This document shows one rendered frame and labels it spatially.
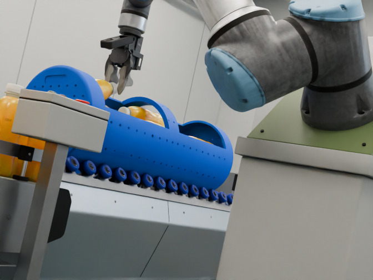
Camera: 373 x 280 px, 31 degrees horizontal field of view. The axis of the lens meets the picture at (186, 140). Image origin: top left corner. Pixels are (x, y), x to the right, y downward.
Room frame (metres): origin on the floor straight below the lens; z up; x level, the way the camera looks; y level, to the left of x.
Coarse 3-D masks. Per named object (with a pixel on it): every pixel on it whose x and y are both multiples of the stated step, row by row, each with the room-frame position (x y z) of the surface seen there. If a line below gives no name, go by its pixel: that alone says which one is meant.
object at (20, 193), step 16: (0, 192) 1.48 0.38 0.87; (16, 192) 1.52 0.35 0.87; (32, 192) 1.56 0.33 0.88; (64, 192) 1.65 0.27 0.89; (0, 208) 1.48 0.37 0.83; (16, 208) 1.53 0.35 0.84; (64, 208) 1.66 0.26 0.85; (0, 224) 1.49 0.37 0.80; (16, 224) 1.54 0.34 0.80; (64, 224) 1.67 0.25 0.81; (0, 240) 1.50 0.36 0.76; (16, 240) 1.54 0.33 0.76; (48, 240) 1.63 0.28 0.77
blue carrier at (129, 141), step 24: (48, 72) 1.91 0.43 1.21; (72, 72) 1.86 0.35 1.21; (72, 96) 1.85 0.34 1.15; (96, 96) 1.84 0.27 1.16; (120, 120) 1.92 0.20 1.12; (168, 120) 2.17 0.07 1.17; (120, 144) 1.95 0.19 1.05; (144, 144) 2.04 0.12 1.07; (168, 144) 2.15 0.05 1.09; (192, 144) 2.28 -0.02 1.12; (216, 144) 2.58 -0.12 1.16; (96, 168) 1.99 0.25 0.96; (144, 168) 2.13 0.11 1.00; (168, 168) 2.21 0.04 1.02; (192, 168) 2.32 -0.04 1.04; (216, 168) 2.45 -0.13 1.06
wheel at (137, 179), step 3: (132, 171) 2.09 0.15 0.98; (129, 174) 2.08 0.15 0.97; (132, 174) 2.08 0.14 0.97; (135, 174) 2.10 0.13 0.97; (138, 174) 2.11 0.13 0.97; (129, 177) 2.08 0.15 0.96; (132, 177) 2.08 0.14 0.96; (135, 177) 2.09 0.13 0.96; (138, 177) 2.10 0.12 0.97; (132, 180) 2.08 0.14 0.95; (135, 180) 2.08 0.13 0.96; (138, 180) 2.09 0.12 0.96; (135, 183) 2.09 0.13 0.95
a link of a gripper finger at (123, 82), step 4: (120, 68) 2.09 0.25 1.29; (124, 68) 2.08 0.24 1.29; (120, 72) 2.09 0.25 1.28; (124, 72) 2.08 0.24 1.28; (120, 76) 2.09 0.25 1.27; (124, 76) 2.08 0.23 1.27; (120, 80) 2.09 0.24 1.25; (124, 80) 2.08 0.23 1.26; (128, 80) 2.11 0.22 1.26; (132, 80) 2.13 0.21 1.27; (120, 84) 2.08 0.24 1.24; (124, 84) 2.09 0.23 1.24; (128, 84) 2.11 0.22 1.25; (132, 84) 2.13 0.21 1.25; (120, 88) 2.09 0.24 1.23; (120, 92) 2.09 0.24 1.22
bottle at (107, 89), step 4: (96, 80) 2.01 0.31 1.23; (100, 80) 2.03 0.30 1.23; (104, 80) 2.05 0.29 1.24; (100, 84) 2.01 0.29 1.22; (104, 84) 2.02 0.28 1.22; (108, 84) 2.04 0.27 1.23; (112, 84) 2.07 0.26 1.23; (104, 88) 2.02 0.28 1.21; (108, 88) 2.03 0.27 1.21; (112, 88) 2.08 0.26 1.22; (104, 92) 2.02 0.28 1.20; (108, 92) 2.03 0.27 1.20; (112, 92) 2.08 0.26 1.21; (104, 96) 2.02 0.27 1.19; (108, 96) 2.05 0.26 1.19; (104, 100) 2.05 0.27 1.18
